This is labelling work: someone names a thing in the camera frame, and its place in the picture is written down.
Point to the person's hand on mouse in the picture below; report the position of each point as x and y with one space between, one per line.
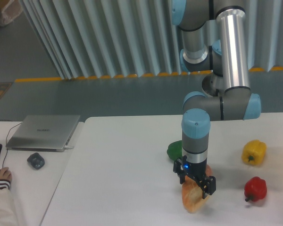
5 177

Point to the white striped sleeve forearm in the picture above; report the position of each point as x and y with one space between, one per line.
8 216

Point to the dark earbuds case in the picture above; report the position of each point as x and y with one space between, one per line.
36 161

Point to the triangular golden bread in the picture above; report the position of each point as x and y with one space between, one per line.
192 196

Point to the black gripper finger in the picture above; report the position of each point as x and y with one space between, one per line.
207 185
179 167

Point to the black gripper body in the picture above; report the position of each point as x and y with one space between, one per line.
195 171

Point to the yellow bell pepper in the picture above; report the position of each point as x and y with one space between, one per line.
254 152

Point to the green bell pepper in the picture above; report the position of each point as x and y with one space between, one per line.
174 150

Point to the red bell pepper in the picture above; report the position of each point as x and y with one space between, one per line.
255 189

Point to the silver closed laptop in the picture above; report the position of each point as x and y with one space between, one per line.
44 133

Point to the brown egg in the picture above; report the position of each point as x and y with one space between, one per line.
208 171

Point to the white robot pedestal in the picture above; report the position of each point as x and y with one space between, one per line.
213 85

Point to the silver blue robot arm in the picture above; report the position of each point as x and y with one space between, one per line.
213 39

